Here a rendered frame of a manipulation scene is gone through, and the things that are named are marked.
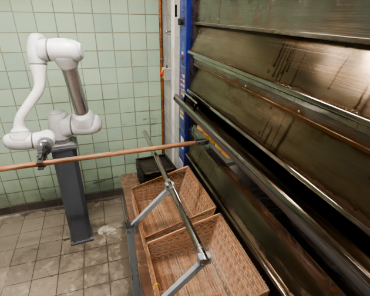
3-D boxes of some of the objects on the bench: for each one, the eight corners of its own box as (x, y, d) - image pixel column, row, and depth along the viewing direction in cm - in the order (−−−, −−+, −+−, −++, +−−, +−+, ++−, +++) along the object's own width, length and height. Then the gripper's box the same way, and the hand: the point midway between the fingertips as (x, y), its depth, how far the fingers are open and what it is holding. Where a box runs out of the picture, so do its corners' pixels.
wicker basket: (188, 192, 231) (188, 164, 219) (215, 239, 183) (218, 207, 171) (131, 202, 217) (128, 174, 204) (144, 256, 169) (142, 223, 157)
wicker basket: (217, 243, 180) (221, 211, 168) (263, 328, 132) (272, 291, 120) (145, 260, 167) (143, 226, 154) (167, 360, 119) (166, 323, 106)
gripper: (48, 134, 163) (44, 152, 143) (53, 158, 171) (50, 177, 151) (34, 136, 161) (28, 154, 141) (40, 160, 168) (35, 180, 148)
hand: (40, 163), depth 149 cm, fingers closed on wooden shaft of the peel, 3 cm apart
